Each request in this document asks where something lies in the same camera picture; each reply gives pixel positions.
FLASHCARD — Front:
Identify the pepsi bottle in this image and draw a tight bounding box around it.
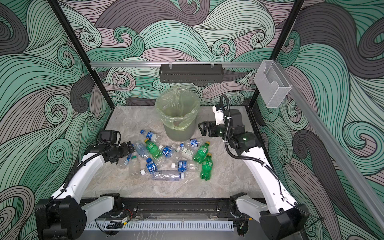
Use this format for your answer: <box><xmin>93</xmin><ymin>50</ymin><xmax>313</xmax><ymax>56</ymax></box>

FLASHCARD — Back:
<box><xmin>180</xmin><ymin>138</ymin><xmax>203</xmax><ymax>149</ymax></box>
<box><xmin>140</xmin><ymin>130</ymin><xmax>161</xmax><ymax>142</ymax></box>

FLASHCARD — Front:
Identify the green Sprite bottle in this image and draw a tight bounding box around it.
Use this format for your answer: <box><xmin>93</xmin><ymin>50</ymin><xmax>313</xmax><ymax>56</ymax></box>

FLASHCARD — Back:
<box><xmin>200</xmin><ymin>153</ymin><xmax>213</xmax><ymax>181</ymax></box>
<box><xmin>145</xmin><ymin>139</ymin><xmax>163</xmax><ymax>159</ymax></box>
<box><xmin>193</xmin><ymin>141</ymin><xmax>210</xmax><ymax>164</ymax></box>

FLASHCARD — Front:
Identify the clear square bottle green band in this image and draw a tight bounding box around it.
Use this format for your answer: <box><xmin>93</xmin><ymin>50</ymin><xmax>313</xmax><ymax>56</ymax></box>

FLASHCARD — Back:
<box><xmin>128</xmin><ymin>153</ymin><xmax>141</xmax><ymax>180</ymax></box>

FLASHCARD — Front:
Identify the clear bottle green white label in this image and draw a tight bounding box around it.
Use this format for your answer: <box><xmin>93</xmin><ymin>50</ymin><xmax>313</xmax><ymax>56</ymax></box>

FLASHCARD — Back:
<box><xmin>171</xmin><ymin>144</ymin><xmax>195</xmax><ymax>160</ymax></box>

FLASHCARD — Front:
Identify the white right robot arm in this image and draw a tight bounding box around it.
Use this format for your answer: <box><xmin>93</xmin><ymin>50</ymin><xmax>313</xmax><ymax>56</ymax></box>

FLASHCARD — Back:
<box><xmin>198</xmin><ymin>122</ymin><xmax>310</xmax><ymax>240</ymax></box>

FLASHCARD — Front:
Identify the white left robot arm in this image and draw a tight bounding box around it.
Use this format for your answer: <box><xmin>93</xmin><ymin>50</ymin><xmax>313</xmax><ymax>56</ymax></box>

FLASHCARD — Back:
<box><xmin>34</xmin><ymin>142</ymin><xmax>135</xmax><ymax>240</ymax></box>

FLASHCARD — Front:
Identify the grey mesh waste bin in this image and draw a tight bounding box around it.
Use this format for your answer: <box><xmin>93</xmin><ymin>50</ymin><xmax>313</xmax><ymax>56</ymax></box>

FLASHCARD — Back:
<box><xmin>158</xmin><ymin>89</ymin><xmax>199</xmax><ymax>142</ymax></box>

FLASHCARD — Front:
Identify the blue label bottle lower left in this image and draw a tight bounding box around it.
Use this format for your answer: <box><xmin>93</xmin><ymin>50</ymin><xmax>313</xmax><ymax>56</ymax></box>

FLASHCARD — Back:
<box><xmin>140</xmin><ymin>157</ymin><xmax>167</xmax><ymax>176</ymax></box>

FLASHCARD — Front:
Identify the Pocari bottle centre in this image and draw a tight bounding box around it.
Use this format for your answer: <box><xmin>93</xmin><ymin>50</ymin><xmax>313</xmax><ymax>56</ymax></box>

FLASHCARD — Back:
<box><xmin>171</xmin><ymin>160</ymin><xmax>200</xmax><ymax>172</ymax></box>

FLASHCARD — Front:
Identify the white cap blue label bottle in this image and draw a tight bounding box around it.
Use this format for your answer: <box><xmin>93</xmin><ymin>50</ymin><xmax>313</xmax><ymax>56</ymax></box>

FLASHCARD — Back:
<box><xmin>159</xmin><ymin>145</ymin><xmax>180</xmax><ymax>160</ymax></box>

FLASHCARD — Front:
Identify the crushed clear bottle front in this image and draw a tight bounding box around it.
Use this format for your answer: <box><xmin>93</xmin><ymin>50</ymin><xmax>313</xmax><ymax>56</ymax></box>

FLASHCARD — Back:
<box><xmin>152</xmin><ymin>170</ymin><xmax>185</xmax><ymax>182</ymax></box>

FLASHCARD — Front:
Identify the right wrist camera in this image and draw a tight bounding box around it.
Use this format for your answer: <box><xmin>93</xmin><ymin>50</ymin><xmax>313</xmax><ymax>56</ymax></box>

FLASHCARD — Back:
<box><xmin>213</xmin><ymin>104</ymin><xmax>225</xmax><ymax>125</ymax></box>

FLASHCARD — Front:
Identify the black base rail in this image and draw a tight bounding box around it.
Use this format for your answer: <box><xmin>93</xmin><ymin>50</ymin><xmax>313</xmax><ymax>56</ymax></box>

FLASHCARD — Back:
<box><xmin>74</xmin><ymin>197</ymin><xmax>265</xmax><ymax>220</ymax></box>

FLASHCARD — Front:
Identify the black perforated wall shelf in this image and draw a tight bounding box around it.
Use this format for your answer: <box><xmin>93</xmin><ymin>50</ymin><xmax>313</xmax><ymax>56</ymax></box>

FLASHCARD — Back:
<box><xmin>159</xmin><ymin>65</ymin><xmax>224</xmax><ymax>84</ymax></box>

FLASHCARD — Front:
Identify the white slotted cable duct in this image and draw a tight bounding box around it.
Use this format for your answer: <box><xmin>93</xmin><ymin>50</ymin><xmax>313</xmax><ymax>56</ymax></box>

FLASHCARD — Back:
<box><xmin>85</xmin><ymin>220</ymin><xmax>235</xmax><ymax>232</ymax></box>

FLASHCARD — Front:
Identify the aluminium rear rail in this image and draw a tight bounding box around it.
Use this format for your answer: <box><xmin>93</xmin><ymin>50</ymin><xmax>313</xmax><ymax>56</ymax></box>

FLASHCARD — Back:
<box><xmin>90</xmin><ymin>61</ymin><xmax>261</xmax><ymax>69</ymax></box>

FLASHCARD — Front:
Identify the aluminium rail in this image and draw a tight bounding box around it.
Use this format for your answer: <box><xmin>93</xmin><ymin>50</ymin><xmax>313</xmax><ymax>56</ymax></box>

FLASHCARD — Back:
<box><xmin>273</xmin><ymin>61</ymin><xmax>384</xmax><ymax>230</ymax></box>
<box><xmin>90</xmin><ymin>61</ymin><xmax>261</xmax><ymax>69</ymax></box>

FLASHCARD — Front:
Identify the clear acrylic wall holder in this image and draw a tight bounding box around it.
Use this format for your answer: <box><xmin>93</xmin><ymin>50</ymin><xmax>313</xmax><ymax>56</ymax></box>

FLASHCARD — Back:
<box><xmin>254</xmin><ymin>60</ymin><xmax>292</xmax><ymax>109</ymax></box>

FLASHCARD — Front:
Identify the black right frame post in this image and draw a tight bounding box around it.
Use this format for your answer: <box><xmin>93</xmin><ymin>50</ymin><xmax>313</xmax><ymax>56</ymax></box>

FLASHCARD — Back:
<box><xmin>249</xmin><ymin>1</ymin><xmax>304</xmax><ymax>109</ymax></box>

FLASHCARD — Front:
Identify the black frame post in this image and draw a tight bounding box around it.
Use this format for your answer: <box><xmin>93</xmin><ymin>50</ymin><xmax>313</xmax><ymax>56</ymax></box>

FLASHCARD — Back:
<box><xmin>47</xmin><ymin>0</ymin><xmax>115</xmax><ymax>111</ymax></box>
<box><xmin>249</xmin><ymin>1</ymin><xmax>304</xmax><ymax>109</ymax></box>

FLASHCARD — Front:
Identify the black left frame post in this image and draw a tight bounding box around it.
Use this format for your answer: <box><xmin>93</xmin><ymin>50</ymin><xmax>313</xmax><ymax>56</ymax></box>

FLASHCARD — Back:
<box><xmin>47</xmin><ymin>0</ymin><xmax>115</xmax><ymax>111</ymax></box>

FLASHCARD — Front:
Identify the aluminium right rail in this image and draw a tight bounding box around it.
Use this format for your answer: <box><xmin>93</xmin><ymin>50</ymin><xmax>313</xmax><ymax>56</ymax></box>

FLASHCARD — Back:
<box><xmin>273</xmin><ymin>61</ymin><xmax>384</xmax><ymax>230</ymax></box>

